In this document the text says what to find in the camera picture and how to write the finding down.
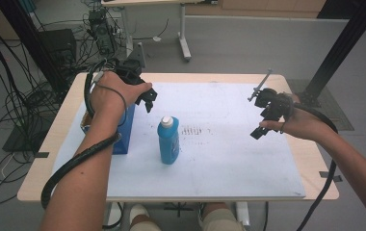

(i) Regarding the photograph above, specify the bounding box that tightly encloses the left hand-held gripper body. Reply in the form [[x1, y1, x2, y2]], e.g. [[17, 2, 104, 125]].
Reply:
[[115, 41, 147, 87]]

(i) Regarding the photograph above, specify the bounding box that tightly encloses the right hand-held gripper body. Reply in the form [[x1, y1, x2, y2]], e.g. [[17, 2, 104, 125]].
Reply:
[[248, 67, 296, 127]]

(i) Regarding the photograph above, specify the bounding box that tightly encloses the blue bottle with white cap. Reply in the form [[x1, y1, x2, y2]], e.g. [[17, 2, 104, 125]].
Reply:
[[157, 115, 181, 166]]

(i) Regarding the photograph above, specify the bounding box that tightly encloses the person's leg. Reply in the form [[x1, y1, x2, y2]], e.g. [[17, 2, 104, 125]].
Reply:
[[199, 201, 246, 231], [127, 204, 161, 231]]

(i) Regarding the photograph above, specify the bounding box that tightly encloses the thin grey cord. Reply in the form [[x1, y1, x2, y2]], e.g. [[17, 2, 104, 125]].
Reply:
[[93, 81, 129, 128]]

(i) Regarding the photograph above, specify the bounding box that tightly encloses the white desk with metal legs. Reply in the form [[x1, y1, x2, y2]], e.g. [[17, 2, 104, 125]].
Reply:
[[100, 0, 219, 68]]

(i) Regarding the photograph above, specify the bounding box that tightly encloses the blue cardboard box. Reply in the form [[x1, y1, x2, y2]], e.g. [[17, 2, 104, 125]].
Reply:
[[81, 104, 137, 156]]

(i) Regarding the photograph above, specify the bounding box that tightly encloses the person's right leg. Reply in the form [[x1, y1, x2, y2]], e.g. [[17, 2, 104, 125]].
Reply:
[[199, 201, 246, 231]]

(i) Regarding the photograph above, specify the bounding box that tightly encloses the black computer tower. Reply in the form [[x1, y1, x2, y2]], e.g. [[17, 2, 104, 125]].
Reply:
[[87, 8, 118, 56]]

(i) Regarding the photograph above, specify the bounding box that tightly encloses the black metal frame post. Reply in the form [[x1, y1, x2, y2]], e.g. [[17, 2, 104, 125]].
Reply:
[[0, 0, 71, 95], [300, 0, 366, 108]]

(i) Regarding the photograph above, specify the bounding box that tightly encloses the person's left hand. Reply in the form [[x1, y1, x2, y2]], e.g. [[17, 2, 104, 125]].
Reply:
[[90, 70, 153, 119]]

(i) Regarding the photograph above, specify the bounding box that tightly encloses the person's left leg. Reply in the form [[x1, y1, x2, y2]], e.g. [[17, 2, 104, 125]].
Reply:
[[127, 204, 161, 231]]

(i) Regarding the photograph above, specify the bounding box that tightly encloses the white table mat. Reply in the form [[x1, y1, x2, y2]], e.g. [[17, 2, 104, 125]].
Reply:
[[51, 81, 306, 198]]

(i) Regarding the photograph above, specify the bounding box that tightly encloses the person's right hand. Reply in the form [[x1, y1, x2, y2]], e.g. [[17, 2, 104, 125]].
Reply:
[[258, 92, 334, 142]]

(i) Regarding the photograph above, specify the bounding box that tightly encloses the black equipment box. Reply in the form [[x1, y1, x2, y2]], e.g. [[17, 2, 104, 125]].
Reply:
[[38, 28, 78, 66]]

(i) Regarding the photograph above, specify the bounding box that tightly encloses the dark floor plate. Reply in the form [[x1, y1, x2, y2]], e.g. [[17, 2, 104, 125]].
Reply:
[[2, 116, 52, 153]]

